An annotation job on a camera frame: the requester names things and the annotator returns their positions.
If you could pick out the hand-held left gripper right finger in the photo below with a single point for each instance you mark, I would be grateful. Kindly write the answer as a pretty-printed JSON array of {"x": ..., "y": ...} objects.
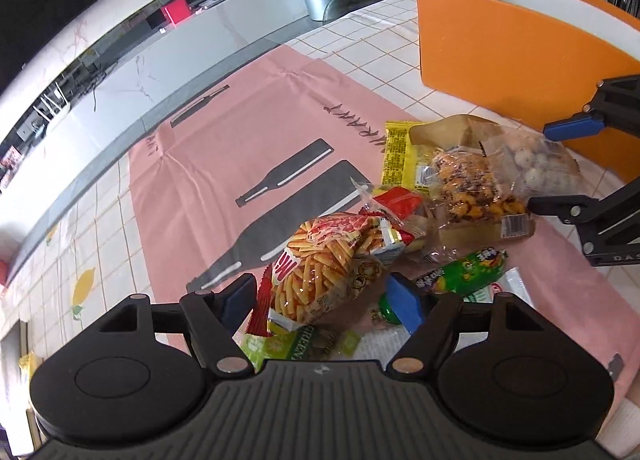
[{"x": 405, "y": 302}]

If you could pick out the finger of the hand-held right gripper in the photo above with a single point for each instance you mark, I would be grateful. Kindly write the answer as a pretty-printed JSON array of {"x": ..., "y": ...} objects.
[
  {"x": 562, "y": 207},
  {"x": 575, "y": 125}
]

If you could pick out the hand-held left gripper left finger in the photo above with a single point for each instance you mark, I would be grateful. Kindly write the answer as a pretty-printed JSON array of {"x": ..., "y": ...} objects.
[{"x": 239, "y": 297}]

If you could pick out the clear bag of white balls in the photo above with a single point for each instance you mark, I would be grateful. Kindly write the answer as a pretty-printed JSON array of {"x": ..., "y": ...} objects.
[{"x": 537, "y": 165}]

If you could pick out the fries print snack bag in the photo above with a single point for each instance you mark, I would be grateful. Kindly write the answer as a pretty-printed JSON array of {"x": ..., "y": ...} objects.
[{"x": 310, "y": 275}]

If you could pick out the brown paper nut snack bag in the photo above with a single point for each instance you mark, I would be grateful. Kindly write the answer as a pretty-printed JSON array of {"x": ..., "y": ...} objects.
[{"x": 465, "y": 185}]

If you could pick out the orange cardboard box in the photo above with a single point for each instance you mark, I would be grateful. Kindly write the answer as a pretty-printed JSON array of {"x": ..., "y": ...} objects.
[{"x": 500, "y": 50}]

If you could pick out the yellow snack packet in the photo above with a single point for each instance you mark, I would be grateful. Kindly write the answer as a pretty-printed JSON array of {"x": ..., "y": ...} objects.
[{"x": 397, "y": 155}]

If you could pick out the green and white snack packet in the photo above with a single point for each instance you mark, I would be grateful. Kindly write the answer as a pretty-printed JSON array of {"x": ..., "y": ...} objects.
[{"x": 295, "y": 347}]

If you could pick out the pink bottle print mat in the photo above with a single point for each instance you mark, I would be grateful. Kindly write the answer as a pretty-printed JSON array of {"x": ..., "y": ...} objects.
[{"x": 225, "y": 105}]

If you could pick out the white marble cabinet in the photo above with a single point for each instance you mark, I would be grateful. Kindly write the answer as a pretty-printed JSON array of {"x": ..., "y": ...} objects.
[{"x": 150, "y": 70}]

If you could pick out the clear glass chair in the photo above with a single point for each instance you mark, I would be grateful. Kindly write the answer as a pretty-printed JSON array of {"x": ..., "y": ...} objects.
[{"x": 350, "y": 5}]

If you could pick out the white router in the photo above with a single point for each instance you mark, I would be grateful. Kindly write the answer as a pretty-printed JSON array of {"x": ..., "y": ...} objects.
[{"x": 52, "y": 103}]

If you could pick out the red box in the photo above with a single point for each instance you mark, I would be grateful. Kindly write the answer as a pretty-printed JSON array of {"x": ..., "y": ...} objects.
[{"x": 175, "y": 9}]

